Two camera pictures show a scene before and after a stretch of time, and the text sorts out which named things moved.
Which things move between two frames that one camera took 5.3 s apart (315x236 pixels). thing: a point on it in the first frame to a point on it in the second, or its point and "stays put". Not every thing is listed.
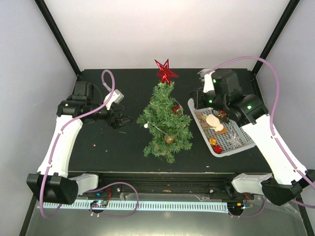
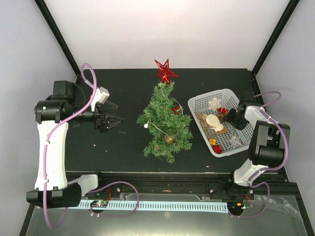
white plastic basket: (224, 136) stays put
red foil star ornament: (165, 72) stays put
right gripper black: (196, 96) to (239, 126)
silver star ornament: (234, 140) stays put
